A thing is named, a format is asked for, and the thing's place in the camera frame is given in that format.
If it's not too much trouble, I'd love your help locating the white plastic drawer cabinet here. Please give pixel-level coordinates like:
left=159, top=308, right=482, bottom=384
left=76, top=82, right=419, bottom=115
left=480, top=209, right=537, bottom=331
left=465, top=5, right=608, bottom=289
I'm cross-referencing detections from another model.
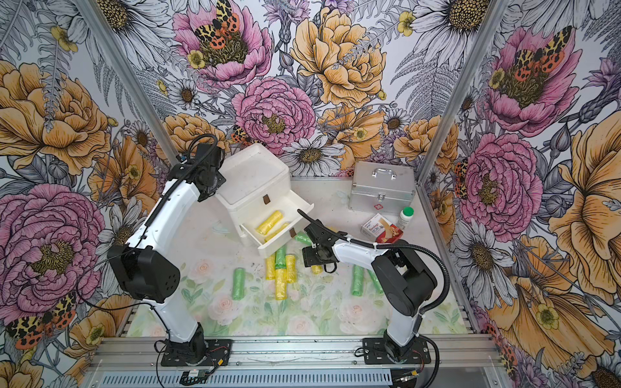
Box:
left=216, top=144, right=289, bottom=246

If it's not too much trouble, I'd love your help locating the white drawer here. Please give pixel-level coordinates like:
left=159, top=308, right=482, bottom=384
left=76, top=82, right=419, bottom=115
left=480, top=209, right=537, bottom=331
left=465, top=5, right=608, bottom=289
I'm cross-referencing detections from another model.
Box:
left=238, top=190, right=315, bottom=258

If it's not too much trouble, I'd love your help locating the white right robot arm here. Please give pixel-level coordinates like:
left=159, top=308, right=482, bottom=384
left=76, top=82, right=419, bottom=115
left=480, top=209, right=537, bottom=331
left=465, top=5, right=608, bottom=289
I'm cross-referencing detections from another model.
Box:
left=302, top=214, right=451, bottom=364

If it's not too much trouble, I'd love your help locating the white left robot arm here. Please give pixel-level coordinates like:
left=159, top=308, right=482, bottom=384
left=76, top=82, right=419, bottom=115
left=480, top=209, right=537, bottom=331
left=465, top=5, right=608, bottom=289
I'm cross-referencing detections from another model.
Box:
left=108, top=142, right=226, bottom=366

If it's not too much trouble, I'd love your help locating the green bag roll back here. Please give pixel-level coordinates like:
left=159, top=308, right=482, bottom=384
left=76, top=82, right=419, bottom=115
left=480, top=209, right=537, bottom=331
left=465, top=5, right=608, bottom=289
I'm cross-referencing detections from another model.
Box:
left=294, top=233, right=313, bottom=246

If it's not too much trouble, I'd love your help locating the green bag roll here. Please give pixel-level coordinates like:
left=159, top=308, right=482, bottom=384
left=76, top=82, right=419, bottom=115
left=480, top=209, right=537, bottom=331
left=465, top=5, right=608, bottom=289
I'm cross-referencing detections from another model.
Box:
left=275, top=245, right=287, bottom=270
left=367, top=270, right=383, bottom=295
left=231, top=268, right=246, bottom=301
left=350, top=265, right=365, bottom=297
left=294, top=233, right=313, bottom=246

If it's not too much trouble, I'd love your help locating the green bag roll centre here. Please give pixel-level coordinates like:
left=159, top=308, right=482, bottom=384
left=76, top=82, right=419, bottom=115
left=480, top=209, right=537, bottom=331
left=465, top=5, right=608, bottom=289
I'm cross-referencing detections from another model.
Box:
left=275, top=245, right=287, bottom=270

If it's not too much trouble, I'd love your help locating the yellow bag roll front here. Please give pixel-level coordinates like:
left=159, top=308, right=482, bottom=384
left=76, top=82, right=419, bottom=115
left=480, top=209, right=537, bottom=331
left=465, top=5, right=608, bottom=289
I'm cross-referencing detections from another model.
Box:
left=275, top=268, right=287, bottom=301

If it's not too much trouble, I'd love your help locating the red white small box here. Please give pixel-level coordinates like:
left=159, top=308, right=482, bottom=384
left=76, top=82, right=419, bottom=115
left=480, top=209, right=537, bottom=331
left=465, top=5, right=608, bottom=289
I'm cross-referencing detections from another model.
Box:
left=361, top=213, right=404, bottom=244

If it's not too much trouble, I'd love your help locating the green bag roll far right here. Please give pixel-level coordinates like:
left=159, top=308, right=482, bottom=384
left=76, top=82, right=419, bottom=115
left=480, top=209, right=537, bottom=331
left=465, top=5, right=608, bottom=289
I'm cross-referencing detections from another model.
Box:
left=367, top=270, right=383, bottom=295

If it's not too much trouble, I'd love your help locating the floral table mat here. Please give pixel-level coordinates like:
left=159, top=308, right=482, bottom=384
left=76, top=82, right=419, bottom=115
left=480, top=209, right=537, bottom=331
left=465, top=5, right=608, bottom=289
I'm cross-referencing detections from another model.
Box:
left=125, top=261, right=467, bottom=338

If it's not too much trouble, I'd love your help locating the green bag roll far left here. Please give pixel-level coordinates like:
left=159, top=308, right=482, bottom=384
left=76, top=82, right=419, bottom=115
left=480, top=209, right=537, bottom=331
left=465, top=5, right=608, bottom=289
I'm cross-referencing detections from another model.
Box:
left=231, top=268, right=246, bottom=301

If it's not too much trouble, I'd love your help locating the silver aluminium case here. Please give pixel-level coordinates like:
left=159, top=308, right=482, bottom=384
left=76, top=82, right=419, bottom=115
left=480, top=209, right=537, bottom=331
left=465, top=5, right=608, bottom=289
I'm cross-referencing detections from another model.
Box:
left=349, top=162, right=416, bottom=214

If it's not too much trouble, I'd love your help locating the white bottle green cap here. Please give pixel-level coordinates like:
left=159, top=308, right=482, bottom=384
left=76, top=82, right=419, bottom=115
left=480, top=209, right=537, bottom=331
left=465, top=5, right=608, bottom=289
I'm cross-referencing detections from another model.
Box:
left=397, top=207, right=414, bottom=231

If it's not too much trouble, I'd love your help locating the aluminium front rail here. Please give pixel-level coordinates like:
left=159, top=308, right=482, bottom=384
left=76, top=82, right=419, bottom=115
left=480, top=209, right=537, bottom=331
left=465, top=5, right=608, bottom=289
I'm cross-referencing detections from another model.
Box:
left=82, top=335, right=512, bottom=387

